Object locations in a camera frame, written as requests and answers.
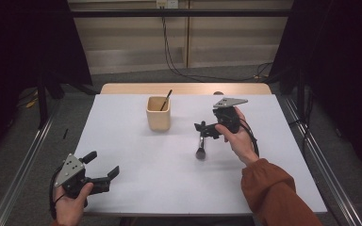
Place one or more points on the white wall socket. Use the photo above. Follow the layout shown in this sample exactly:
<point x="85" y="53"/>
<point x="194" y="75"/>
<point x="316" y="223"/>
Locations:
<point x="167" y="3"/>

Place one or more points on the black curtain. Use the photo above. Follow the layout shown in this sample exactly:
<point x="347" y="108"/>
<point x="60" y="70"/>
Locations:
<point x="342" y="62"/>
<point x="19" y="47"/>

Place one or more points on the aluminium rail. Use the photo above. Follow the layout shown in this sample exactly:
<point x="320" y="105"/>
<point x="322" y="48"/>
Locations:
<point x="22" y="169"/>
<point x="326" y="163"/>

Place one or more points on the person's right hand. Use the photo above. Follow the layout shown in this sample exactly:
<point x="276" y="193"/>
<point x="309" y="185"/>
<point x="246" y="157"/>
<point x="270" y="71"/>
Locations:
<point x="240" y="142"/>

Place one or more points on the person's left hand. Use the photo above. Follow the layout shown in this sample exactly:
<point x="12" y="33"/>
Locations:
<point x="70" y="212"/>

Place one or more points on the small black stick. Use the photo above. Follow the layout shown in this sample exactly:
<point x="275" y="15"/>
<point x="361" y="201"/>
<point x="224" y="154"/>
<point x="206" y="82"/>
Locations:
<point x="65" y="133"/>

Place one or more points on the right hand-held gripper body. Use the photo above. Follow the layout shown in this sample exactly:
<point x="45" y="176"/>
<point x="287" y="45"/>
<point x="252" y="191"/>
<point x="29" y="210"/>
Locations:
<point x="229" y="102"/>

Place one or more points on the thin black makeup brush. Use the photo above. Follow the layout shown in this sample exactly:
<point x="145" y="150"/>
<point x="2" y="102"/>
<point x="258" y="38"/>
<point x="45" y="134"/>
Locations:
<point x="168" y="94"/>

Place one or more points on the black horizontal bar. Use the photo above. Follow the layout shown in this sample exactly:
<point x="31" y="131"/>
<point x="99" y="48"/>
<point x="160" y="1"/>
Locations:
<point x="201" y="13"/>

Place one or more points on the beige square cup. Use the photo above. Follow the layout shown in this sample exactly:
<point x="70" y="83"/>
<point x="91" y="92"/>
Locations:
<point x="158" y="121"/>

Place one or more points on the white table sheet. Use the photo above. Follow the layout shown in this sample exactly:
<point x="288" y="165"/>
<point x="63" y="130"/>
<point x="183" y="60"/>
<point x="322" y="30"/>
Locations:
<point x="157" y="188"/>

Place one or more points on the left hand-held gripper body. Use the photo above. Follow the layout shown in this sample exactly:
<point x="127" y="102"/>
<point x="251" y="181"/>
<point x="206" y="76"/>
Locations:
<point x="68" y="168"/>

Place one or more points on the large black makeup brush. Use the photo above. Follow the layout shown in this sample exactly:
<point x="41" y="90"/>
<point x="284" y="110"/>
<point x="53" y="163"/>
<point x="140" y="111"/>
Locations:
<point x="201" y="153"/>

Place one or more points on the black metal stand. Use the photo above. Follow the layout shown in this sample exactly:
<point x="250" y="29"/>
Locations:
<point x="42" y="103"/>
<point x="301" y="94"/>

